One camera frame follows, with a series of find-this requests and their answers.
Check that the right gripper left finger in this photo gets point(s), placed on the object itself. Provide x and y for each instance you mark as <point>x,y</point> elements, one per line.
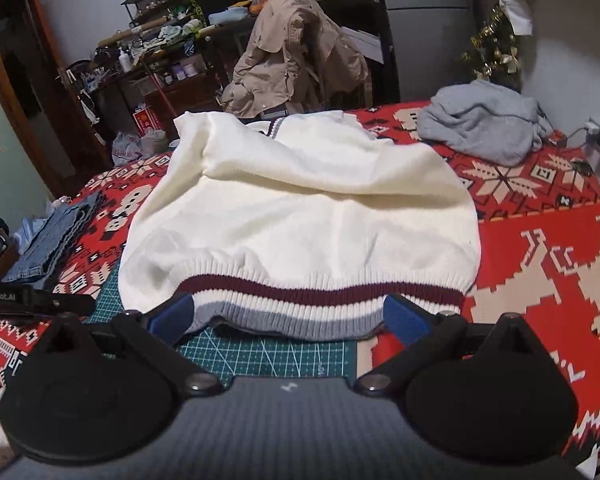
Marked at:
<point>150,337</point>

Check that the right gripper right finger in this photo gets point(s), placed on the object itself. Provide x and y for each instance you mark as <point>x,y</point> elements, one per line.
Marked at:
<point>428,339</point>

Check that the white knit sweater vest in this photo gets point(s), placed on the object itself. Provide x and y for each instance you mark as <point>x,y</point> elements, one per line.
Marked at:
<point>300,227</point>

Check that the folded blue jeans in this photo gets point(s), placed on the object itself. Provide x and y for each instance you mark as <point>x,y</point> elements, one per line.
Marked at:
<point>42,261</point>

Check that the green cutting mat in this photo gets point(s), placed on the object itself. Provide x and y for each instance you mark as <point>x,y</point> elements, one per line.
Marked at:
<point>228,353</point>

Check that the red christmas pattern blanket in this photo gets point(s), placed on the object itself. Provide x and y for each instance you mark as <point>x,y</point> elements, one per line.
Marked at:
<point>540,234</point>

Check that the grey knit sweater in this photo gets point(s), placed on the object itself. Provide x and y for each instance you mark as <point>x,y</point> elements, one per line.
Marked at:
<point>486,121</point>

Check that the cluttered dark desk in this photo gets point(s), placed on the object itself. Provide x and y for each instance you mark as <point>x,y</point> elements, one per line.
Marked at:
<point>189,60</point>

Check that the small christmas tree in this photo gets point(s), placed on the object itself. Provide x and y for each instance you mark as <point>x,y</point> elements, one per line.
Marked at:
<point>493,52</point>

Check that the beige jacket on chair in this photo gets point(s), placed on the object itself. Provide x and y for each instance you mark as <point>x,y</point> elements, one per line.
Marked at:
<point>297,58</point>

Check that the grey refrigerator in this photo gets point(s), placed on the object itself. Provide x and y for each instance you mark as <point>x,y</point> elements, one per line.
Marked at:
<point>429,38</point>

